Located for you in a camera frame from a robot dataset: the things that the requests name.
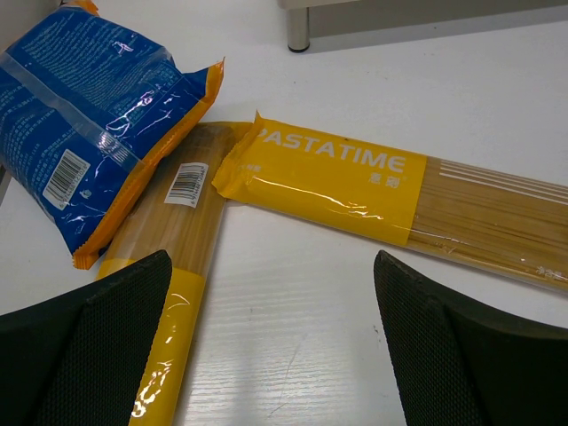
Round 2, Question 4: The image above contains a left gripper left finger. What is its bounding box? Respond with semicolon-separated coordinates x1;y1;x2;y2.
1;250;172;425

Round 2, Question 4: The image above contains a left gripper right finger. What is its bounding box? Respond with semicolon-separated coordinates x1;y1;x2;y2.
374;250;567;425

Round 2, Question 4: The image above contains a blue orange pasta bag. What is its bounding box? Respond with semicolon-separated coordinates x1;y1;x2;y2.
1;1;224;270

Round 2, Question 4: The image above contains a white two-tier shelf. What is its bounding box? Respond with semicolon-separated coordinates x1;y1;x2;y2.
277;0;567;53

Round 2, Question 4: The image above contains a yellow Pastatime spaghetti pack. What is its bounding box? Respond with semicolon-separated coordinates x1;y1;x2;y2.
213;116;567;289

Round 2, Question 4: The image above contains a yellow spaghetti pack with label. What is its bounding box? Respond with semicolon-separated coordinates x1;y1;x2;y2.
99;122;250;425

